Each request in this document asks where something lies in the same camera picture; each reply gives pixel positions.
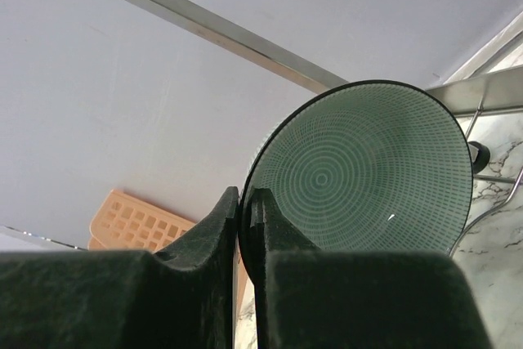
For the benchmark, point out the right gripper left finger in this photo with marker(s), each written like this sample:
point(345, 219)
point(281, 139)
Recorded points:
point(182, 296)

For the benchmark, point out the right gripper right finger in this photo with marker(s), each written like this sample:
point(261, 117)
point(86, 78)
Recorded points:
point(310, 298)

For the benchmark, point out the teal bowl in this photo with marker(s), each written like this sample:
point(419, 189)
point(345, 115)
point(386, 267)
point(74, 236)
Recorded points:
point(375, 165)

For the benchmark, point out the steel dish rack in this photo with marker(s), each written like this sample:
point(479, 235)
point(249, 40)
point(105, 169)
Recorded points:
point(253, 59)

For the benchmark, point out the peach plastic desk organizer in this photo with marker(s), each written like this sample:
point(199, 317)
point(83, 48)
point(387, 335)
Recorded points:
point(124, 221)

